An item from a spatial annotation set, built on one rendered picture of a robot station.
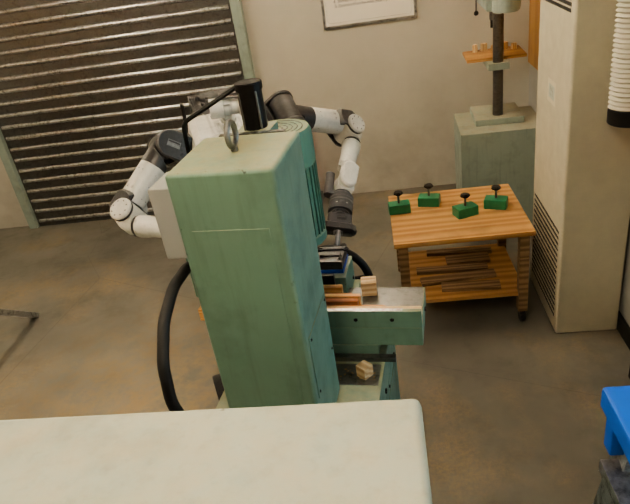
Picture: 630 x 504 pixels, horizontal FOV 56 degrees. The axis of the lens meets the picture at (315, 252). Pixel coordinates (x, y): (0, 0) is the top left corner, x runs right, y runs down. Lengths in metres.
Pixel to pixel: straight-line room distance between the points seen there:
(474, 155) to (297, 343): 2.60
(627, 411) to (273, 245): 0.67
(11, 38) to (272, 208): 4.09
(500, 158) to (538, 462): 1.87
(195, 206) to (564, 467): 1.82
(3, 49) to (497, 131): 3.54
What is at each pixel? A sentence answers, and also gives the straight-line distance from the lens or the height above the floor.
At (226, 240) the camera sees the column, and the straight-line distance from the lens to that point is 1.18.
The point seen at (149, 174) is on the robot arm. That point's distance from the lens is 2.06.
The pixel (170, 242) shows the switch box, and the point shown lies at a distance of 1.28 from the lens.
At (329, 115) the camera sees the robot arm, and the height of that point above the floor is 1.27.
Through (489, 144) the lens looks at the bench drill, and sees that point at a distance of 3.70.
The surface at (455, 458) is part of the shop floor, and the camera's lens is 2.54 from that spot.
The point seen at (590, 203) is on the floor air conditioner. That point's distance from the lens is 2.83.
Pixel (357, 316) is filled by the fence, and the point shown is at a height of 0.94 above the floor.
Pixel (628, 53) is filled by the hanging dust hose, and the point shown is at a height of 1.35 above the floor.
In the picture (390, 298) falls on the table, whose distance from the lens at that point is 1.79.
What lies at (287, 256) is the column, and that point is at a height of 1.34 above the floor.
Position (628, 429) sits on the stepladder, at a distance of 1.06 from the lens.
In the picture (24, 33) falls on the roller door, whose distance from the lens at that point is 5.03.
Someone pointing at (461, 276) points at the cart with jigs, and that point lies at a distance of 3.20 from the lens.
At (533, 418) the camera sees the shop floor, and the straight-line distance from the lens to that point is 2.71.
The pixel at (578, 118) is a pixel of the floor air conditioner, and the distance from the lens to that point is 2.67.
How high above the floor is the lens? 1.89
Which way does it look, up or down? 28 degrees down
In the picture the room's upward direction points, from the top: 9 degrees counter-clockwise
